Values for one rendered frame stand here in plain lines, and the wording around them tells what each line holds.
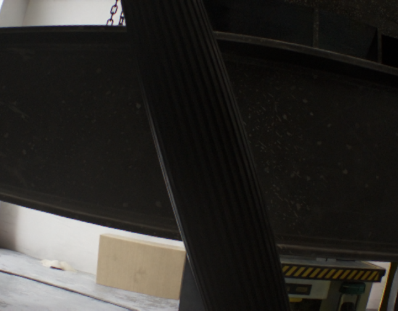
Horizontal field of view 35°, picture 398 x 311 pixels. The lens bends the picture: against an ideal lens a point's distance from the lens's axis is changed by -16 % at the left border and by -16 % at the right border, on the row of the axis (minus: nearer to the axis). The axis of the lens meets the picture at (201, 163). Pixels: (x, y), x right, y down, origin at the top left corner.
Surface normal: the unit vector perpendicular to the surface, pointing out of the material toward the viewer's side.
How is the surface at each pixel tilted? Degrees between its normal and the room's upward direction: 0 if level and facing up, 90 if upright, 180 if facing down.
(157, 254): 90
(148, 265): 90
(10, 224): 90
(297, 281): 90
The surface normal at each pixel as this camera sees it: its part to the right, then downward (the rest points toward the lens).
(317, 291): -0.08, -0.08
